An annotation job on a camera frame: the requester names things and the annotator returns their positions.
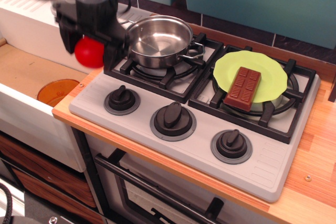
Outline wooden drawer fronts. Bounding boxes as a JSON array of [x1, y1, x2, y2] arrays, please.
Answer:
[[1, 132, 104, 223]]

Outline light green plate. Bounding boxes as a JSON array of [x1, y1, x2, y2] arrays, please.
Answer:
[[213, 50, 288, 103]]

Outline black middle stove knob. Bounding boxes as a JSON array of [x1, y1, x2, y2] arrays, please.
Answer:
[[150, 102, 197, 142]]

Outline black oven door handle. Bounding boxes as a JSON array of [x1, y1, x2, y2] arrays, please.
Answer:
[[94, 149, 224, 223]]

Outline black burner grate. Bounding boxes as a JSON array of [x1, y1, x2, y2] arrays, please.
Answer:
[[188, 45, 319, 144], [103, 33, 224, 103]]

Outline black left stove knob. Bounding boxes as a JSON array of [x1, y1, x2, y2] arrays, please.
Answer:
[[104, 85, 141, 116]]

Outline grey toy stove top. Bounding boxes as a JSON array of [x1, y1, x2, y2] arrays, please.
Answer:
[[69, 73, 318, 202]]

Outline black right burner grate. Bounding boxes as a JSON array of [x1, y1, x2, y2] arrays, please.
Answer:
[[188, 45, 319, 144]]

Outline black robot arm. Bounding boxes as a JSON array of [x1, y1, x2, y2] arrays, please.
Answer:
[[56, 0, 126, 74]]

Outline black stove knob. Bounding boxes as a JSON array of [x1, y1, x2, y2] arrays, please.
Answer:
[[211, 129, 253, 165], [104, 85, 141, 116], [150, 102, 197, 142]]

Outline stainless steel pot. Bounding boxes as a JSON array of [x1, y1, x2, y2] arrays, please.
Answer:
[[125, 15, 205, 69]]

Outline brown chocolate bar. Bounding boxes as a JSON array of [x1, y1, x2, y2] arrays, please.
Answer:
[[223, 67, 261, 112]]

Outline red toy apple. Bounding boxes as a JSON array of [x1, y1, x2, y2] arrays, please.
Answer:
[[74, 37, 104, 68]]

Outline toy oven door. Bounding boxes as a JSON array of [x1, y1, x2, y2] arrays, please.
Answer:
[[86, 135, 273, 223]]

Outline black right stove knob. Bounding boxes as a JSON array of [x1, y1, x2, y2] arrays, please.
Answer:
[[211, 129, 253, 165]]

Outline white toy sink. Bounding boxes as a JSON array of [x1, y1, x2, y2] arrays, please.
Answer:
[[1, 0, 91, 172]]

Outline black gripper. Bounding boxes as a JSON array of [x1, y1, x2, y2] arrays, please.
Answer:
[[56, 0, 126, 75]]

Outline black braided foreground cable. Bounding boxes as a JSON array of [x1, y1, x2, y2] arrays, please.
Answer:
[[0, 182, 14, 224]]

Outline black left burner grate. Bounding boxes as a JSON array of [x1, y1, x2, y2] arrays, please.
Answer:
[[103, 33, 224, 103]]

